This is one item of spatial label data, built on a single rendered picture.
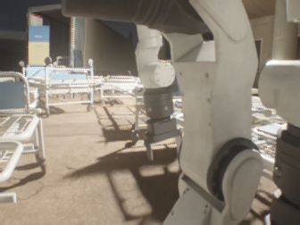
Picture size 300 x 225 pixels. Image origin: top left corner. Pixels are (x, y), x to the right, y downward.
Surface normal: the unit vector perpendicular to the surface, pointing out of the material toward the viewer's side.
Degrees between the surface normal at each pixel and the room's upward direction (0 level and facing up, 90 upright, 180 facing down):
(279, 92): 101
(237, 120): 90
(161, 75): 90
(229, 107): 90
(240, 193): 90
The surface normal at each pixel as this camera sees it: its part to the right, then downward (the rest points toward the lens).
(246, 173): 0.40, 0.20
